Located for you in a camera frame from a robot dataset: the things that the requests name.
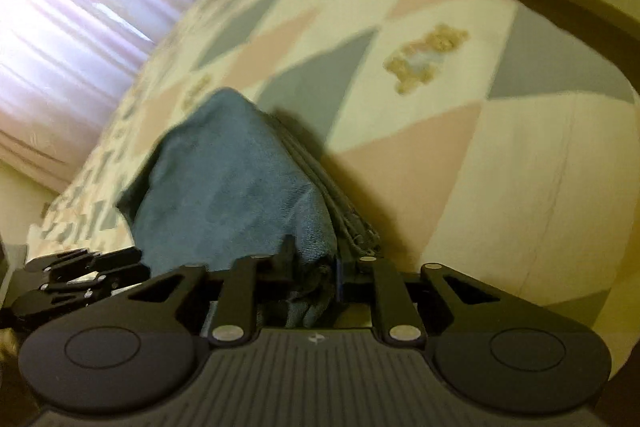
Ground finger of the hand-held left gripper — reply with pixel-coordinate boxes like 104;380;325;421
10;263;152;314
25;248;147;282

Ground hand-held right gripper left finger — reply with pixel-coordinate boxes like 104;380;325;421
127;234;298;349

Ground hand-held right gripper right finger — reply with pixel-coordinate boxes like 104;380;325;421
336;257;543;349

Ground blue denim pants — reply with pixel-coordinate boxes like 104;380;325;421
116;88;386;333

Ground pink curtain panel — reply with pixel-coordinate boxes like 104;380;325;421
0;127;101;196

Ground bed with checkered quilt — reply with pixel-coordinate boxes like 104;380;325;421
27;0;640;324

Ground white sheer curtain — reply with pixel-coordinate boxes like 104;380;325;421
0;0;281;142

